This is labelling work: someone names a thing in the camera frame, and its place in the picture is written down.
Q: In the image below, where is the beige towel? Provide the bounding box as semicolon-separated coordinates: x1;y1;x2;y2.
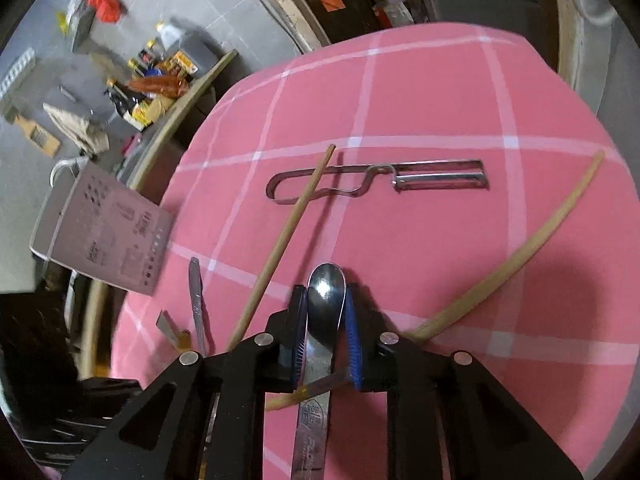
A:
42;102;110;157

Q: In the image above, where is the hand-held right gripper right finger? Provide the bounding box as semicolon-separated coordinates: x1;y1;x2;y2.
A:
345;282;583;480

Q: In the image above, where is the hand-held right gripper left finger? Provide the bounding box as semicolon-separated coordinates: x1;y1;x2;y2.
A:
65;285;308;480

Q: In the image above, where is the white plastic utensil basket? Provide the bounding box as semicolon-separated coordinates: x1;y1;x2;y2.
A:
29;162;176;297

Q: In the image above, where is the red plastic bag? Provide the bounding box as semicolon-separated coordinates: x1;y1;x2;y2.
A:
87;0;126;24

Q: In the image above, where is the steel peeler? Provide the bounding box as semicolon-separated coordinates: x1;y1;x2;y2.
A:
266;159;487;206

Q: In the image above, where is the steel faucet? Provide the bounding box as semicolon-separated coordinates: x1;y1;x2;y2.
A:
49;157;90;182

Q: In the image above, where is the metal utensil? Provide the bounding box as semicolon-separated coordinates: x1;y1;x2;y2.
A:
155;309;192;354

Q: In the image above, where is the white wall basket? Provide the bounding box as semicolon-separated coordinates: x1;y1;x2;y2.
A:
0;47;37;99

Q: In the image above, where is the wooden grater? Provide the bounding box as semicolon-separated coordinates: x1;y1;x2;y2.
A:
11;112;62;159

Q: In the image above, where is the beige kitchen counter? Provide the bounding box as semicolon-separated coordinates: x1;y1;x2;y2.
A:
131;50;239;192

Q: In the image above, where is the steel spoon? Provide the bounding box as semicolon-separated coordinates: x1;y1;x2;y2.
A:
290;262;347;480

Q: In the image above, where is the orange-red packet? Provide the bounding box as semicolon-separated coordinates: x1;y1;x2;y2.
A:
127;72;191;100

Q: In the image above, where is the small metal knife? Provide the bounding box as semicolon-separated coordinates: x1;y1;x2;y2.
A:
188;257;209;357

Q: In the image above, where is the wooden chopstick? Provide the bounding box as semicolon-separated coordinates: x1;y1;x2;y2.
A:
264;150;606;413
226;143;337;357

